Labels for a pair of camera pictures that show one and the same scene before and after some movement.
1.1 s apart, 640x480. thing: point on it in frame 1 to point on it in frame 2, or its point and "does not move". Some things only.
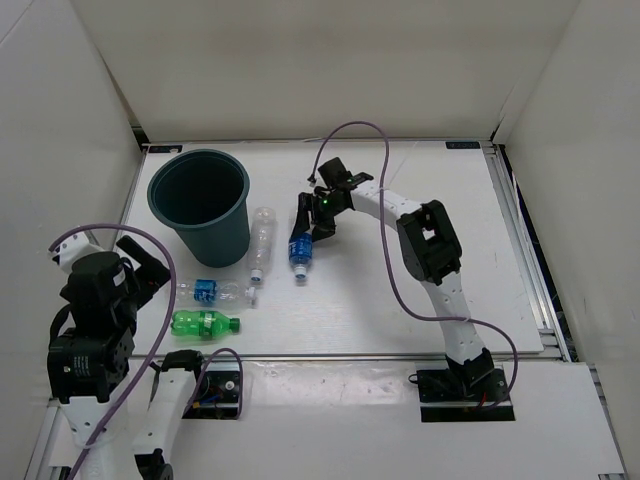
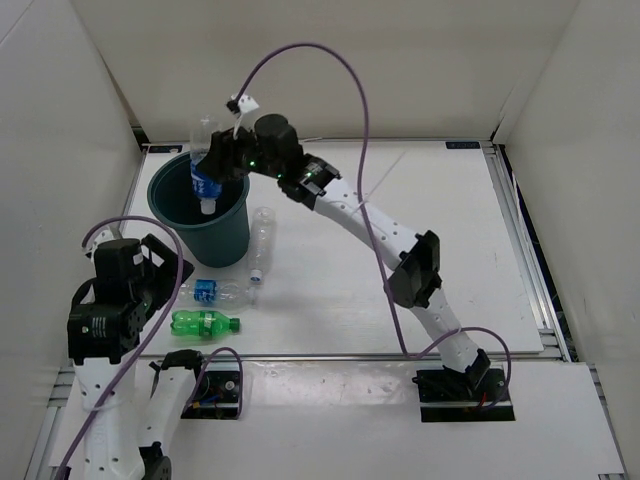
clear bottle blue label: (300, 249) to (205, 189)
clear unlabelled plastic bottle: (262, 240) does not move
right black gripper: (323, 228) to (225, 148)
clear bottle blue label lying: (209, 292) does not move
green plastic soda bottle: (206, 324) does not move
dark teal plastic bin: (205, 194) does not move
